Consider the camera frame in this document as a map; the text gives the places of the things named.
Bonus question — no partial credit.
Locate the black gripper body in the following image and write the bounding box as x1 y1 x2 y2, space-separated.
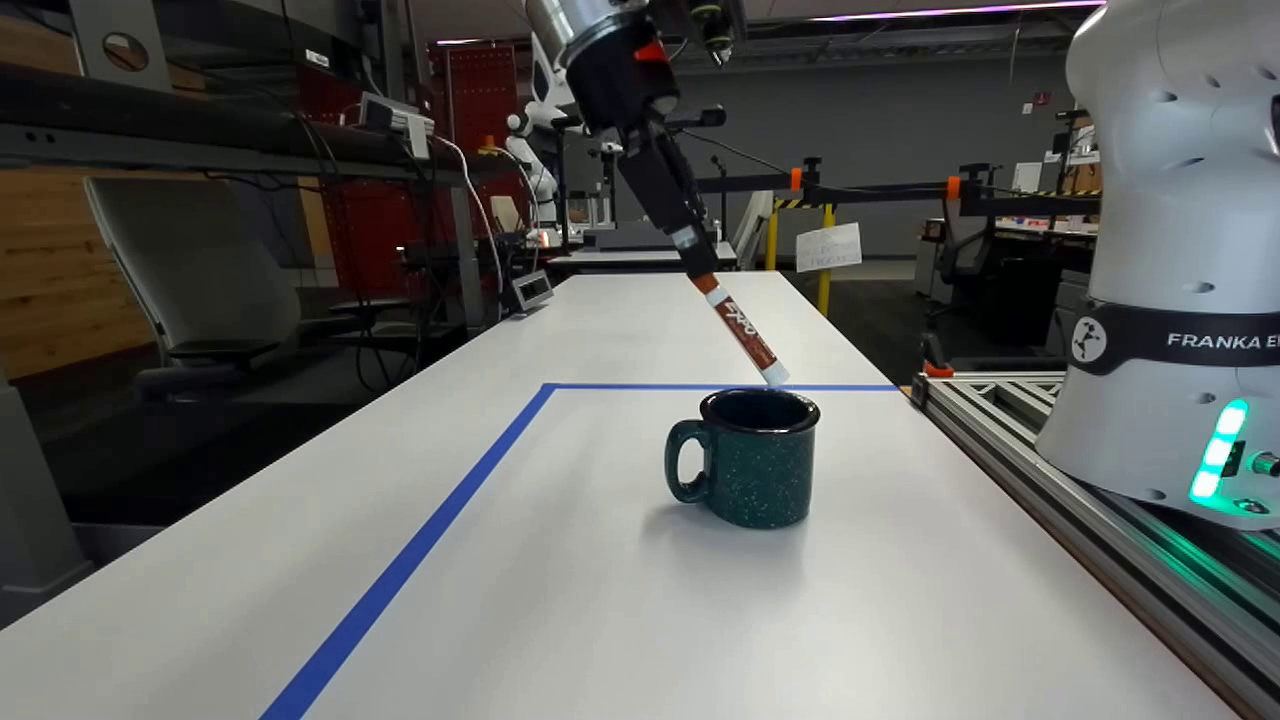
567 25 685 152

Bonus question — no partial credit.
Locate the white marker with orange cap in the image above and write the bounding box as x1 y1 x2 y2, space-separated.
685 271 790 390

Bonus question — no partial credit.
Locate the small display device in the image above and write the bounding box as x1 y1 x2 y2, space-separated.
507 266 558 316

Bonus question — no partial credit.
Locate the white paper sign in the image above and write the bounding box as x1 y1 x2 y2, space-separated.
790 219 868 275

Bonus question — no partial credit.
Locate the blue tape strip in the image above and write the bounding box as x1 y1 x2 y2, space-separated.
542 381 898 399
255 381 558 720

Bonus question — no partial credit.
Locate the black rod with orange joints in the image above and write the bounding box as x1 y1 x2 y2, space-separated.
691 155 1110 223

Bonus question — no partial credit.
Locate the white power box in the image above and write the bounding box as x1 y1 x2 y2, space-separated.
355 92 440 165

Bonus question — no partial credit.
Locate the dark green speckled mug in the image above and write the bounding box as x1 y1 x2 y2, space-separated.
660 385 825 532

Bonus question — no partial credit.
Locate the red cabinet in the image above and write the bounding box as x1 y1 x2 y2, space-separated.
295 36 530 305

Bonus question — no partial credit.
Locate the cluttered black workbench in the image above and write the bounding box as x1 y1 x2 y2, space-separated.
911 125 1110 385

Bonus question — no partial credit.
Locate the grey office chair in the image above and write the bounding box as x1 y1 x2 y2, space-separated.
79 171 312 404

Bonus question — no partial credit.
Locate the black shelf beam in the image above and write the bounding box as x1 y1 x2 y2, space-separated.
0 58 443 182

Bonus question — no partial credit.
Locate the grey box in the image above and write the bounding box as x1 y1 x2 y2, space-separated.
0 373 88 632

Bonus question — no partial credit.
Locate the yellow post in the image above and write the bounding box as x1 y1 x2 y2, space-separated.
813 195 838 320

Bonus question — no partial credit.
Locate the aluminium mounting frame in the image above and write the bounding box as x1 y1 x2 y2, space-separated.
903 369 1280 720

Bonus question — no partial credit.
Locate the wooden wall panel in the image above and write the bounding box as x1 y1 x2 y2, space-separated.
0 168 154 385

